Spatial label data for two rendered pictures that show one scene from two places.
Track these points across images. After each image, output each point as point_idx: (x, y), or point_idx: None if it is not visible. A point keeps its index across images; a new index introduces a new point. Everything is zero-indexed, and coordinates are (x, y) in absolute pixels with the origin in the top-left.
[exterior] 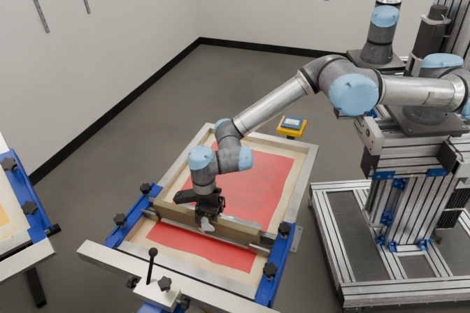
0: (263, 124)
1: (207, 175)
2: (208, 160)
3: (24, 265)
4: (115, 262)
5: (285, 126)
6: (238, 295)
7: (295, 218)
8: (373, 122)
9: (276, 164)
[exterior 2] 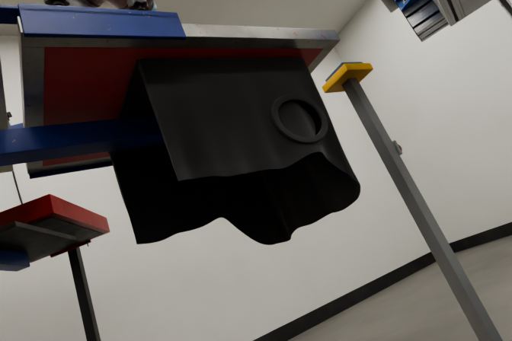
0: None
1: None
2: None
3: None
4: None
5: (329, 75)
6: (20, 56)
7: (196, 26)
8: None
9: None
